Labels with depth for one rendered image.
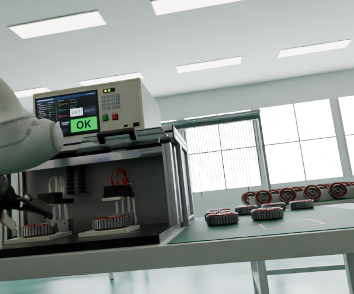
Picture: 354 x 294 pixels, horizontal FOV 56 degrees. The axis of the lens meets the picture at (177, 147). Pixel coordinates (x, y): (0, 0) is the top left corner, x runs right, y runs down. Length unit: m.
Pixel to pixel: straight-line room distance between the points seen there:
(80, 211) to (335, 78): 7.36
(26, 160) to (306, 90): 7.46
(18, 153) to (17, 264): 0.28
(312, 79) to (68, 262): 7.58
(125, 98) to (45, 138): 0.52
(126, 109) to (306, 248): 0.79
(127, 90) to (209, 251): 0.72
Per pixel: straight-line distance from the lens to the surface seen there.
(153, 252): 0.80
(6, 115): 0.85
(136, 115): 1.24
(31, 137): 0.82
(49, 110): 1.38
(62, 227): 1.30
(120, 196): 1.13
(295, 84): 8.01
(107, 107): 1.29
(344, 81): 8.28
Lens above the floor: 0.85
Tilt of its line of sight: 9 degrees up
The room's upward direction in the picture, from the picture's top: 6 degrees counter-clockwise
